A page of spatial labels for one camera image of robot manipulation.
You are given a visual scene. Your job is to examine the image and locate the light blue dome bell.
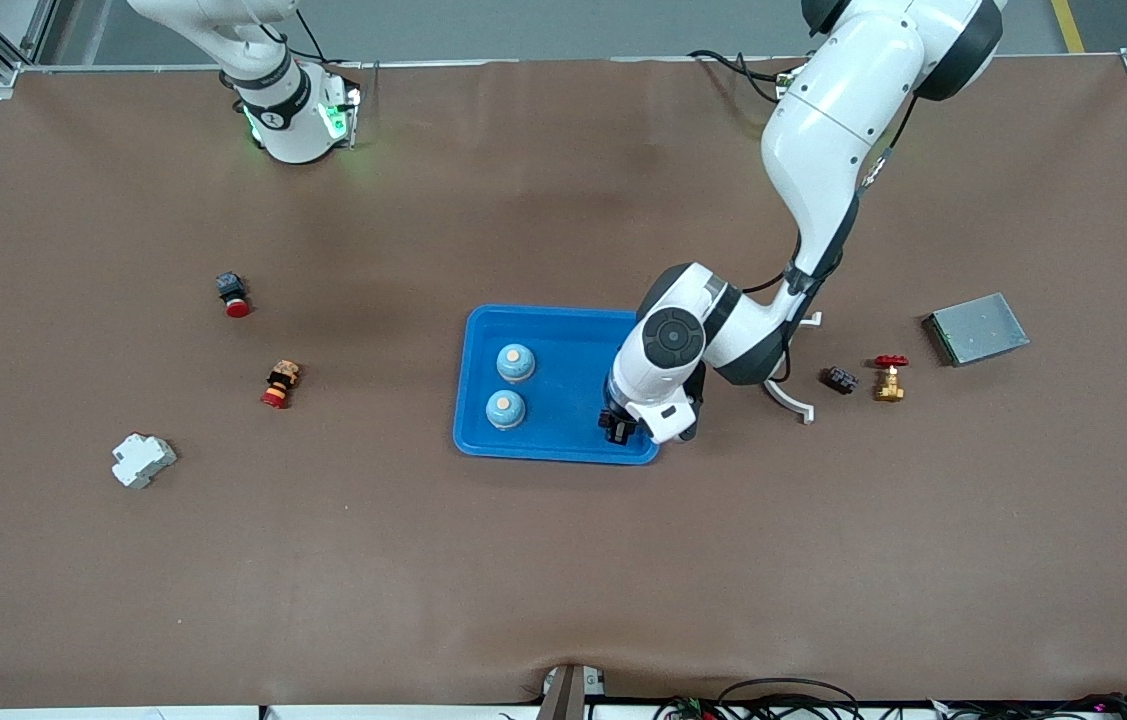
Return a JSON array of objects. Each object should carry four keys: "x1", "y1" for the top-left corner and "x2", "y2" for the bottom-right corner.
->
[
  {"x1": 485, "y1": 389, "x2": 528, "y2": 431},
  {"x1": 496, "y1": 343, "x2": 537, "y2": 384}
]

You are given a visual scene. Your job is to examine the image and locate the blue plastic tray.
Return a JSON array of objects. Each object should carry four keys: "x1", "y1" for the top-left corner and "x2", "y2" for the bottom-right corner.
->
[{"x1": 452, "y1": 304, "x2": 664, "y2": 466}]

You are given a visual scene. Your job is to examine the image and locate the silver metal box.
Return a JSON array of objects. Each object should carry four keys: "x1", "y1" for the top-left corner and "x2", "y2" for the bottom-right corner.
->
[{"x1": 921, "y1": 292, "x2": 1031, "y2": 368}]

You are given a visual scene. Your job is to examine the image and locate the red pushbutton black body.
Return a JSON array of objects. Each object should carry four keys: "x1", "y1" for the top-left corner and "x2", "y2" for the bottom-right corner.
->
[{"x1": 215, "y1": 272, "x2": 253, "y2": 319}]

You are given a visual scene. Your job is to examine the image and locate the white circuit breaker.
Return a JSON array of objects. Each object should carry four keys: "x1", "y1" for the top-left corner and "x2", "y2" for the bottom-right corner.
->
[{"x1": 111, "y1": 432, "x2": 178, "y2": 490}]

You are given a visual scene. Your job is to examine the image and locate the red emergency stop orange body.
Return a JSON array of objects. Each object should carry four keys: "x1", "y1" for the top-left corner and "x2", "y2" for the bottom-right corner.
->
[{"x1": 260, "y1": 360, "x2": 302, "y2": 410}]

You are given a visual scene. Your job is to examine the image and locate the white curved bracket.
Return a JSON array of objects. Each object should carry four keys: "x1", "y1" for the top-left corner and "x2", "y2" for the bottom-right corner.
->
[{"x1": 761, "y1": 312, "x2": 823, "y2": 425}]

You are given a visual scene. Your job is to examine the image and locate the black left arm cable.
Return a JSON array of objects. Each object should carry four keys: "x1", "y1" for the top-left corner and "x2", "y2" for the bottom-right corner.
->
[{"x1": 738, "y1": 90, "x2": 919, "y2": 386}]

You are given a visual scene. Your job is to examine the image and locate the brass valve red handle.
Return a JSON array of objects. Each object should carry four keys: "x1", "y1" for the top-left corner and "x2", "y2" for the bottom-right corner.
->
[{"x1": 872, "y1": 354, "x2": 910, "y2": 404}]

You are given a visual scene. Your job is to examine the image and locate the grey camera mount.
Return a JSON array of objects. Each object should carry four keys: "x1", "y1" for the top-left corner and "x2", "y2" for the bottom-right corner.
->
[{"x1": 536, "y1": 663, "x2": 609, "y2": 720}]

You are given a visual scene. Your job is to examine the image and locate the black left base cable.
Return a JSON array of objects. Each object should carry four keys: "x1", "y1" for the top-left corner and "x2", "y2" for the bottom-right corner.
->
[{"x1": 688, "y1": 50, "x2": 794, "y2": 107}]

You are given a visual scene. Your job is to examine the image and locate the black base cable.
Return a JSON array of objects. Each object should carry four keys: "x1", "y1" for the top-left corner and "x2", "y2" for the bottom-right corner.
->
[
  {"x1": 263, "y1": 8, "x2": 366, "y2": 96},
  {"x1": 688, "y1": 50, "x2": 794, "y2": 107}
]

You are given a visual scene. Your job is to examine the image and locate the black right base cable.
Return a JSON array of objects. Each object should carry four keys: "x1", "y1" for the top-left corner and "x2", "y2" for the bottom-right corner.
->
[{"x1": 263, "y1": 8, "x2": 366, "y2": 96}]

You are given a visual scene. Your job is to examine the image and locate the black cable bundle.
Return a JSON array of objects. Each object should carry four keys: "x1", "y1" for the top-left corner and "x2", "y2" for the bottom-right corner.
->
[{"x1": 653, "y1": 678, "x2": 1127, "y2": 720}]

